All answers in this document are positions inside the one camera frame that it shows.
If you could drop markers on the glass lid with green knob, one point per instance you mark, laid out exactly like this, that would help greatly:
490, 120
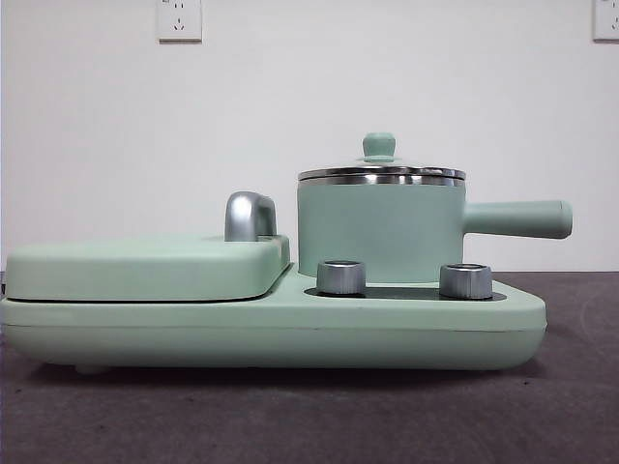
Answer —
378, 147

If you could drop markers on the silver control knob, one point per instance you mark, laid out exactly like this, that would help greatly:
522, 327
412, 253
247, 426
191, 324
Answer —
465, 280
338, 278

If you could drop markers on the mint green griddle cover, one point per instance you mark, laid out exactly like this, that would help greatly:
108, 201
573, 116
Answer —
135, 266

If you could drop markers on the mint green cooker base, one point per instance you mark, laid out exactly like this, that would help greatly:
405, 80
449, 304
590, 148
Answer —
145, 333

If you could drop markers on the white wall socket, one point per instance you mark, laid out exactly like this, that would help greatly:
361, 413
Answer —
180, 21
607, 19

